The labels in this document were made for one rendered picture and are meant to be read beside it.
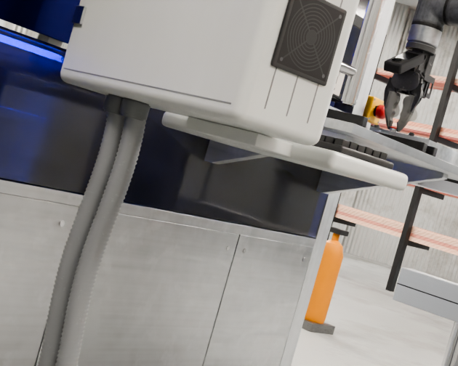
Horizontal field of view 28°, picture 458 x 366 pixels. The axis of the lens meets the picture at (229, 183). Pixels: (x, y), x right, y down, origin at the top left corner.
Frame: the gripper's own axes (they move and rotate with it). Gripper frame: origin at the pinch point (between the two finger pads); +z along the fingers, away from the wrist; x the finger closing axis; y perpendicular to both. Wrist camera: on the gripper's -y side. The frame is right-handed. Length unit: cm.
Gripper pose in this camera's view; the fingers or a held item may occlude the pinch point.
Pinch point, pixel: (393, 124)
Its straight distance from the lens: 221.5
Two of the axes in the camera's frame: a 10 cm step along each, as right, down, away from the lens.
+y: 5.8, 1.5, 8.0
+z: -2.8, 9.6, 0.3
